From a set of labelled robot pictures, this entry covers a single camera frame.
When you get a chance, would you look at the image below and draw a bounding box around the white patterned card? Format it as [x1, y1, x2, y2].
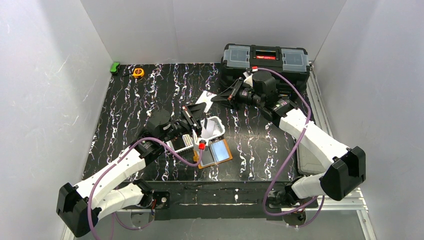
[195, 90, 216, 113]

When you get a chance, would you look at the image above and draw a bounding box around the white plastic basket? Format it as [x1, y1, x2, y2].
[165, 116, 225, 153]

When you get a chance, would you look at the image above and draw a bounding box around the orange leather card holder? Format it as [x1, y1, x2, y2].
[193, 139, 233, 169]

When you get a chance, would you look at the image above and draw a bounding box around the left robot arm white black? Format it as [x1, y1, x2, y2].
[56, 102, 207, 239]

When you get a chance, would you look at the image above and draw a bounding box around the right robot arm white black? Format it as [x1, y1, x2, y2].
[211, 68, 366, 204]

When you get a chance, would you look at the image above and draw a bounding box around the white striped card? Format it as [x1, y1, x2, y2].
[201, 118, 216, 139]

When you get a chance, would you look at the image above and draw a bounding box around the black VIP card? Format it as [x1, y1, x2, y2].
[171, 136, 186, 152]

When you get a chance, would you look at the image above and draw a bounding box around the black red toolbox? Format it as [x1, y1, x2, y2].
[218, 43, 311, 93]

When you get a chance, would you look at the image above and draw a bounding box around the yellow tape measure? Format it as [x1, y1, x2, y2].
[132, 67, 145, 79]

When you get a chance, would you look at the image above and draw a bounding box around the green small object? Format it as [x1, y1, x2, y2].
[109, 62, 121, 75]

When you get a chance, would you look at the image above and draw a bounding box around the grey plastic case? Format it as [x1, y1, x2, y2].
[296, 144, 326, 176]

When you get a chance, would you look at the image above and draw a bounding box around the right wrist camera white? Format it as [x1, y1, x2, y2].
[243, 66, 258, 88]

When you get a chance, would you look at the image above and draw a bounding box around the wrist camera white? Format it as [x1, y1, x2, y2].
[243, 66, 258, 88]
[192, 133, 209, 152]

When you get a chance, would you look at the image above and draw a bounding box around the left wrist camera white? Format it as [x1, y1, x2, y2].
[192, 133, 209, 152]

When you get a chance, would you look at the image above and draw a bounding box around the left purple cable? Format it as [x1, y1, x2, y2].
[86, 137, 204, 240]

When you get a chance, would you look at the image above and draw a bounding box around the purple cable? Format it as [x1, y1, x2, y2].
[256, 67, 326, 229]
[86, 137, 204, 240]

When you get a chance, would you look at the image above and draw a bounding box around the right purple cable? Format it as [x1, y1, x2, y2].
[256, 67, 326, 229]

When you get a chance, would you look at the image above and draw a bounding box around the aluminium right rail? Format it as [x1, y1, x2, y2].
[306, 61, 333, 137]

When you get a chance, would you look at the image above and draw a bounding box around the aluminium rail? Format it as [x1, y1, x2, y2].
[61, 188, 377, 240]
[306, 61, 333, 137]

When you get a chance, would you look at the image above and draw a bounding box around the aluminium front rail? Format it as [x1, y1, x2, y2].
[61, 188, 377, 240]

